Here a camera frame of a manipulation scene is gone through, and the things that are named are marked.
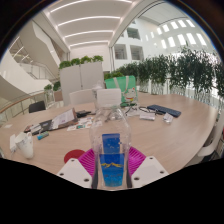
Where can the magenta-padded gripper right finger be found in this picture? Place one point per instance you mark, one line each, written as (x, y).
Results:
(148, 171)

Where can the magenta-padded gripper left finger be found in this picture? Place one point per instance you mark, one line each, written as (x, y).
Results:
(75, 173)

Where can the clear blue-labelled water bottle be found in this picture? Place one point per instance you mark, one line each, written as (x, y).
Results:
(111, 166)

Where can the flat round red coaster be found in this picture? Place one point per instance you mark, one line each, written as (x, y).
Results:
(72, 155)

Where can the colourful sticker sheet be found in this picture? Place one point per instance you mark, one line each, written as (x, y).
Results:
(81, 125)

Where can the small teal tube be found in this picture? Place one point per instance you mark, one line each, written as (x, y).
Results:
(42, 135)

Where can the white ceramic mug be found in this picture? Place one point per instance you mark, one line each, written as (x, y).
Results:
(26, 146)

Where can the black folder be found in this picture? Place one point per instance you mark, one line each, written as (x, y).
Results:
(45, 126)

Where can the small white packet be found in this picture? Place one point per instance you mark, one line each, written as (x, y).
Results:
(168, 118)

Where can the dark blue notebook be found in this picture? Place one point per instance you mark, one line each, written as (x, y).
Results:
(164, 110)

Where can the small red-black box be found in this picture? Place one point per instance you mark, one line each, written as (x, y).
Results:
(28, 128)

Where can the white chair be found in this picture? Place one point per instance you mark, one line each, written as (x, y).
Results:
(81, 96)
(213, 140)

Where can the black chair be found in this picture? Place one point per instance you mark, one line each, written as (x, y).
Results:
(37, 106)

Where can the white paper sheet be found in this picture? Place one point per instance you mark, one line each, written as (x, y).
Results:
(6, 126)

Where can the brown planter with plants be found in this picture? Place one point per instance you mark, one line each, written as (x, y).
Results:
(57, 90)

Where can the wood-railed glass balustrade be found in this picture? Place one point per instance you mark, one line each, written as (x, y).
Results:
(20, 106)

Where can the green tote bag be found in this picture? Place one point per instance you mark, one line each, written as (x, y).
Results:
(121, 86)

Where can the clear white-lidded shaker bottle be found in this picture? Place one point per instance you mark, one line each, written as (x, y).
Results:
(97, 86)

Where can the white plant-topped cabinet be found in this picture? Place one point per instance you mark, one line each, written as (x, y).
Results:
(81, 78)

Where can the green plant hedge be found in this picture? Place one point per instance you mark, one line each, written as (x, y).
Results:
(186, 71)

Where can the ceiling light strips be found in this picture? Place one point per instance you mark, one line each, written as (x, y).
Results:
(88, 21)

